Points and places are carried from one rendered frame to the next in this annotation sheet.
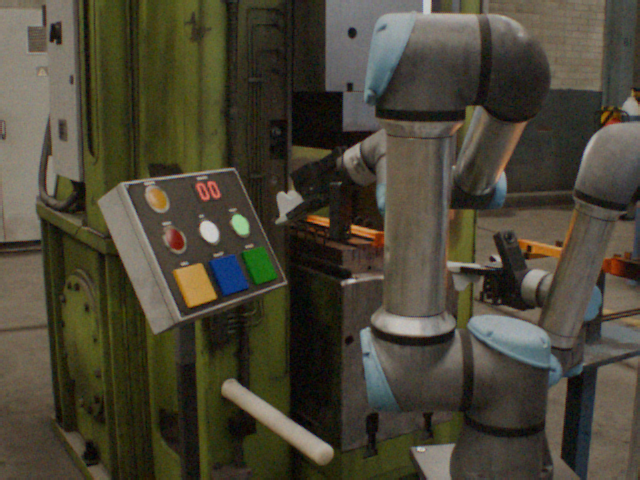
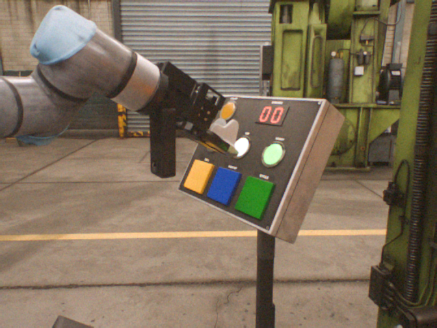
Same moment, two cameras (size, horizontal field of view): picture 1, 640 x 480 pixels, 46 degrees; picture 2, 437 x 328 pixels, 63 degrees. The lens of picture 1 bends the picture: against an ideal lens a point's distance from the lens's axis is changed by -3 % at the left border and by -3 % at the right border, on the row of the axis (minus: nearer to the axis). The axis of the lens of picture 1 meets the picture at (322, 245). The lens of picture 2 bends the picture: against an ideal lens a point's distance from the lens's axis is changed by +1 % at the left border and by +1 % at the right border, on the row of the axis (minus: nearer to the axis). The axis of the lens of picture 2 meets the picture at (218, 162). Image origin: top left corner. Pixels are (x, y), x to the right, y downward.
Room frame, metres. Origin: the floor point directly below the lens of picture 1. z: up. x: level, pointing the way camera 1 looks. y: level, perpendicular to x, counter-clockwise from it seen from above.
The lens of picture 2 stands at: (1.74, -0.52, 1.23)
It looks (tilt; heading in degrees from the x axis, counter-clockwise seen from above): 13 degrees down; 111
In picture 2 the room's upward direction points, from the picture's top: straight up
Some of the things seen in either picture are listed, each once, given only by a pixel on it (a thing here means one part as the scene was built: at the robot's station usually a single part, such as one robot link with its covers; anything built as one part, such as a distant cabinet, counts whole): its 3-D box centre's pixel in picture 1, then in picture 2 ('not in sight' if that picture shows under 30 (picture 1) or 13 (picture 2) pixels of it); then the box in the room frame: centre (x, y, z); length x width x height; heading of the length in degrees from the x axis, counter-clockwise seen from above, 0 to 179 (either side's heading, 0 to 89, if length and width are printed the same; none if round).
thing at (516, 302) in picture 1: (510, 284); not in sight; (1.57, -0.39, 0.97); 0.12 x 0.08 x 0.09; 33
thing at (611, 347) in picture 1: (585, 341); not in sight; (2.09, -0.76, 0.67); 0.40 x 0.30 x 0.02; 121
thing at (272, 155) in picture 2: (240, 224); (272, 154); (1.59, 0.17, 1.09); 0.05 x 0.03 x 0.04; 123
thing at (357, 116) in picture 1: (329, 109); not in sight; (2.10, -0.02, 1.32); 0.42 x 0.20 x 0.10; 33
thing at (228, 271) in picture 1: (227, 275); (225, 186); (1.49, 0.19, 1.01); 0.07 x 0.05 x 0.07; 148
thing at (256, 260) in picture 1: (257, 266); (255, 197); (1.57, 0.13, 1.01); 0.07 x 0.05 x 0.07; 148
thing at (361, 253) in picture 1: (328, 241); not in sight; (2.10, -0.02, 0.96); 0.42 x 0.20 x 0.09; 33
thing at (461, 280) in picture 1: (459, 277); not in sight; (1.61, -0.30, 0.97); 0.09 x 0.03 x 0.06; 69
